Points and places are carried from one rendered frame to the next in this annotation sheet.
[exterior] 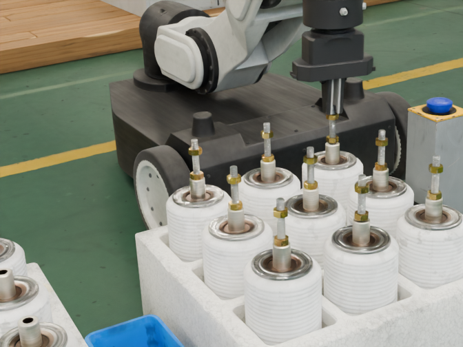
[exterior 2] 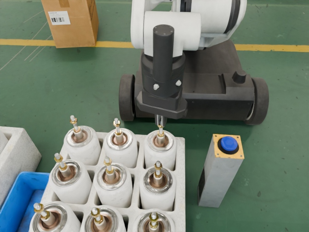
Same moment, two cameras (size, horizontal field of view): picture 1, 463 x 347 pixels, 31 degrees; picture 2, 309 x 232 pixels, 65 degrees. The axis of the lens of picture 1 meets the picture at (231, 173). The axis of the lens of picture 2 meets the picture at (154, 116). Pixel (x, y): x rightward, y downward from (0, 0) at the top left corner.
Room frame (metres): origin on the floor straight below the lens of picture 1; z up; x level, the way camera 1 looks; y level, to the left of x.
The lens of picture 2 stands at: (0.85, -0.36, 0.82)
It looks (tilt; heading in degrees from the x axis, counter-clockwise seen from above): 48 degrees down; 31
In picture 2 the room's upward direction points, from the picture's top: straight up
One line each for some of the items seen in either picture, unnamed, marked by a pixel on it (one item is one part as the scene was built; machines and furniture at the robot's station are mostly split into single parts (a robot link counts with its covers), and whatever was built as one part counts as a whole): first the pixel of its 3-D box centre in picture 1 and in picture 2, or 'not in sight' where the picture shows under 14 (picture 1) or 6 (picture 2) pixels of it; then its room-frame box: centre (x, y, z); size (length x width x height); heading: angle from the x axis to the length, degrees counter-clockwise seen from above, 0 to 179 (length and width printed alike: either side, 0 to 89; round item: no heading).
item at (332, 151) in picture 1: (332, 153); (160, 138); (1.21, -0.16, 0.26); 0.02 x 0.02 x 0.03
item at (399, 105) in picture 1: (385, 138); (253, 101); (1.69, -0.34, 0.10); 0.20 x 0.05 x 0.20; 29
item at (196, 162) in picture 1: (196, 164); (75, 125); (1.10, 0.05, 0.30); 0.01 x 0.01 x 0.08
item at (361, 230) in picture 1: (361, 230); (100, 222); (0.94, -0.16, 0.26); 0.02 x 0.02 x 0.03
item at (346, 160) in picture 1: (332, 160); (160, 141); (1.21, -0.16, 0.25); 0.08 x 0.08 x 0.01
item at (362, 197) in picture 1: (361, 202); (97, 216); (0.94, -0.16, 0.30); 0.01 x 0.01 x 0.08
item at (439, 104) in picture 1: (439, 107); (228, 144); (1.25, -0.33, 0.32); 0.04 x 0.04 x 0.02
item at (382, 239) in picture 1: (361, 239); (101, 224); (0.94, -0.16, 0.25); 0.08 x 0.08 x 0.01
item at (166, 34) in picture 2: not in sight; (168, 46); (1.20, -0.17, 0.57); 0.11 x 0.11 x 0.11; 28
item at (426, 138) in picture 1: (433, 200); (215, 175); (1.25, -0.33, 0.16); 0.07 x 0.07 x 0.31; 27
